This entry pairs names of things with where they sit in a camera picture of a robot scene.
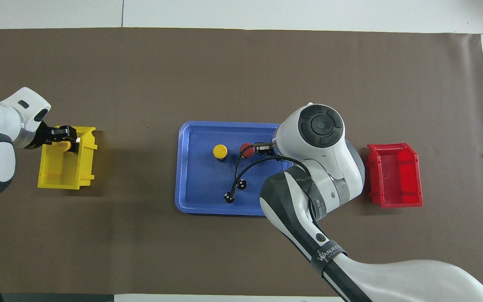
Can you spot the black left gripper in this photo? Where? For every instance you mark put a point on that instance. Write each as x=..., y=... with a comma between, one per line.
x=44, y=135

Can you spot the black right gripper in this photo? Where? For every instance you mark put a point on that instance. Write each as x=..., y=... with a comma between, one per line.
x=264, y=150

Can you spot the yellow push button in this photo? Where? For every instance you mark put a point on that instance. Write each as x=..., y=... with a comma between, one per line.
x=62, y=147
x=220, y=151

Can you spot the red push button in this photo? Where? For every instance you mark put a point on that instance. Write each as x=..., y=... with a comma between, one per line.
x=247, y=150

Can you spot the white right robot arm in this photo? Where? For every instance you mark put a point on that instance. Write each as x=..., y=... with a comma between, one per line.
x=333, y=167

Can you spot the blue plastic tray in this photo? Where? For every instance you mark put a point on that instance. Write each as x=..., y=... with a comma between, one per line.
x=199, y=180

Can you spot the small black cylinder component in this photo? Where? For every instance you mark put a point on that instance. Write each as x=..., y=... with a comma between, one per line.
x=242, y=185
x=228, y=198

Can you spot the yellow plastic storage bin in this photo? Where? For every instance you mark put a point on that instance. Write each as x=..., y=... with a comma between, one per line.
x=57, y=176

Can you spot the brown paper table mat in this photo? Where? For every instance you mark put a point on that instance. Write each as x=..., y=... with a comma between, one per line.
x=350, y=84

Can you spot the red plastic storage bin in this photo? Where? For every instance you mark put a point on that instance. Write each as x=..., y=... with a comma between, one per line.
x=396, y=176

